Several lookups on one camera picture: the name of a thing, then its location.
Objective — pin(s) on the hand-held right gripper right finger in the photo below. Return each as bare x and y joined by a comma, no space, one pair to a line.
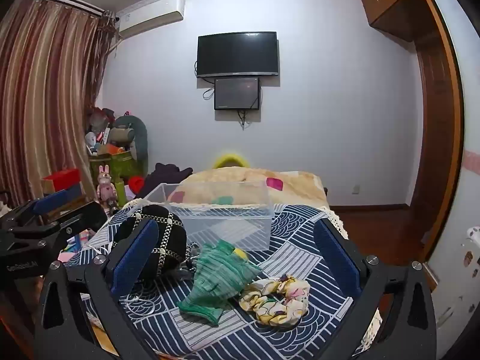
333,255

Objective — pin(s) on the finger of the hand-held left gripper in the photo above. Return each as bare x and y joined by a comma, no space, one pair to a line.
90,212
56,199

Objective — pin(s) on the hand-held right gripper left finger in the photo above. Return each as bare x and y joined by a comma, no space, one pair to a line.
135,258

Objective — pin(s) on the black studded hat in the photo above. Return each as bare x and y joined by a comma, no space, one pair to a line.
168,240

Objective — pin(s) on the floral fabric scrunchie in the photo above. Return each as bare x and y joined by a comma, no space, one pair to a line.
275,298

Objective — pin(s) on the green knitted glove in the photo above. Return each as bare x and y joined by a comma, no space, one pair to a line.
215,277

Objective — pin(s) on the clear plastic storage box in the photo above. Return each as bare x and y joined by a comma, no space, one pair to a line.
221,217

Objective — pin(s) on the red flat box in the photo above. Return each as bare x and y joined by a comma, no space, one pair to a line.
62,180

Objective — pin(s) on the pink rabbit doll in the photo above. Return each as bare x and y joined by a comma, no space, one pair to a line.
106,187

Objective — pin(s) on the red cloth item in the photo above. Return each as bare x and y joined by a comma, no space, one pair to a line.
136,183

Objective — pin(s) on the green cardboard box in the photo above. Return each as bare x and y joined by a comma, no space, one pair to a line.
123,165

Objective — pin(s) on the beige blanket with coloured squares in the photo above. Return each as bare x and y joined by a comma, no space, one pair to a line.
296,187

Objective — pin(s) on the pile of small toys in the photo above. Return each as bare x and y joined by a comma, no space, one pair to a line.
98,131

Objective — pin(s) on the dark purple cloth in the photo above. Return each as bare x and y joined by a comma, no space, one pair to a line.
163,176

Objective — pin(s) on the striped brown curtain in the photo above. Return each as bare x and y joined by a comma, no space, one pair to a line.
41,101

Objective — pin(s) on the navy wave-patterned bed cover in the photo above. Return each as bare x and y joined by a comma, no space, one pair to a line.
243,341

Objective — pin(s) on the yellow fuzzy cushion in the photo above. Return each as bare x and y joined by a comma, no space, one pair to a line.
230,157

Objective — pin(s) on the brown wooden wardrobe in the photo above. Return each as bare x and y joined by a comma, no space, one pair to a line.
431,101

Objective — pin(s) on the white air conditioner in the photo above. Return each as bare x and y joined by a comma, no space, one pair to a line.
153,17

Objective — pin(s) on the white wall outlet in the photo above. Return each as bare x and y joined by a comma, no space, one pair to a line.
356,189

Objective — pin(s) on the small black wall monitor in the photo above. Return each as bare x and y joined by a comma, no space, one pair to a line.
237,93

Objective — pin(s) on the black wall television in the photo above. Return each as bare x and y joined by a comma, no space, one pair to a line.
238,54

